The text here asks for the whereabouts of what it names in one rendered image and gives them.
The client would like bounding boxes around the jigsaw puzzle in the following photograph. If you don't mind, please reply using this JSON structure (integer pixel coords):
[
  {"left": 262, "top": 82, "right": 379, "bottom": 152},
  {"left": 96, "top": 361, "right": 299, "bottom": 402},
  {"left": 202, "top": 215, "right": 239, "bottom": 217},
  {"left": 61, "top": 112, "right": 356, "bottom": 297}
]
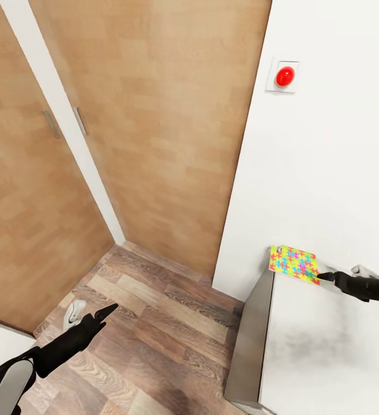
[{"left": 269, "top": 245, "right": 320, "bottom": 286}]

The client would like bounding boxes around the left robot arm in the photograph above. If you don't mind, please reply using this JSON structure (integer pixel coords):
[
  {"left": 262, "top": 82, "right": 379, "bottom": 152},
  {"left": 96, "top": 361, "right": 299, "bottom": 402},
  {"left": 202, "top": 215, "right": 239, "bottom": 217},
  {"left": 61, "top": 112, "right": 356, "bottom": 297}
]
[{"left": 0, "top": 300, "right": 119, "bottom": 415}]

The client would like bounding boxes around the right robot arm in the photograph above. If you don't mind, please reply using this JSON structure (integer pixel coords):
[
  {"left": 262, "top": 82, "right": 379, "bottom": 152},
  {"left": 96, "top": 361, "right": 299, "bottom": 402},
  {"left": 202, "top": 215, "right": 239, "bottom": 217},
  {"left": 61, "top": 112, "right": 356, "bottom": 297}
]
[{"left": 317, "top": 265, "right": 379, "bottom": 302}]

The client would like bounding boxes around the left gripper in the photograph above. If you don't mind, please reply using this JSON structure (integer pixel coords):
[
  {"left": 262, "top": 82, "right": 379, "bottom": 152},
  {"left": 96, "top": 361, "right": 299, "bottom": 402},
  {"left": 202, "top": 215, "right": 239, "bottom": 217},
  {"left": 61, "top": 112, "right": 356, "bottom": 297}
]
[{"left": 55, "top": 304, "right": 119, "bottom": 363}]

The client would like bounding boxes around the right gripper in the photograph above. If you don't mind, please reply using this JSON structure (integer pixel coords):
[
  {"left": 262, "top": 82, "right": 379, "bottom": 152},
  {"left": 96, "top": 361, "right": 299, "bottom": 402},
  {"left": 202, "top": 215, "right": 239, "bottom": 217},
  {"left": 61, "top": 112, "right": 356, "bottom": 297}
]
[{"left": 317, "top": 272, "right": 376, "bottom": 302}]

